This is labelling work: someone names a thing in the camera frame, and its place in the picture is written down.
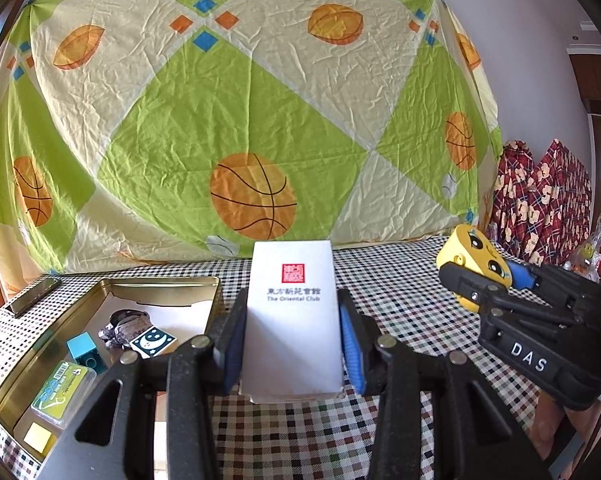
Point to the tin box lid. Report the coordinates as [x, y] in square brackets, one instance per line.
[29, 297]

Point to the panda face card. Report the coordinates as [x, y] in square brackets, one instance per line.
[153, 342]

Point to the gold tin box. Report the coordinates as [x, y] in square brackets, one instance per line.
[180, 307]

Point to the person right hand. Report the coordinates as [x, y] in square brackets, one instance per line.
[549, 415]

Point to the wooden door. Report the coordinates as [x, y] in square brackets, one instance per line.
[587, 69]

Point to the blue toy brick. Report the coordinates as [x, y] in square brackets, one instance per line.
[83, 350]

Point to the basketball pattern bedsheet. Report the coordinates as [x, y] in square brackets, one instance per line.
[145, 131]

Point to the checkered tablecloth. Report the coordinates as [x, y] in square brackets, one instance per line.
[397, 284]

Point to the white Oriental Club box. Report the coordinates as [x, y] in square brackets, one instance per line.
[292, 348]

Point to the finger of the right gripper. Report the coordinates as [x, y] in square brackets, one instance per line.
[473, 284]
[522, 277]

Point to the yellow cartoon face block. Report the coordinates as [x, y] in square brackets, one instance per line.
[469, 249]

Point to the dental floss pick box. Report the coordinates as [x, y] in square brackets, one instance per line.
[62, 392]

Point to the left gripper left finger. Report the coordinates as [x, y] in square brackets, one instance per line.
[227, 335]

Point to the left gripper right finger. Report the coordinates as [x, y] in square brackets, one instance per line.
[358, 332]

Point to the red floral fabric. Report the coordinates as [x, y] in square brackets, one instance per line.
[541, 210]

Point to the plastic bag with toys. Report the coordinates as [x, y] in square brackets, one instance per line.
[585, 260]

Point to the yellow square block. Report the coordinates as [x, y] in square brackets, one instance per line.
[39, 439]

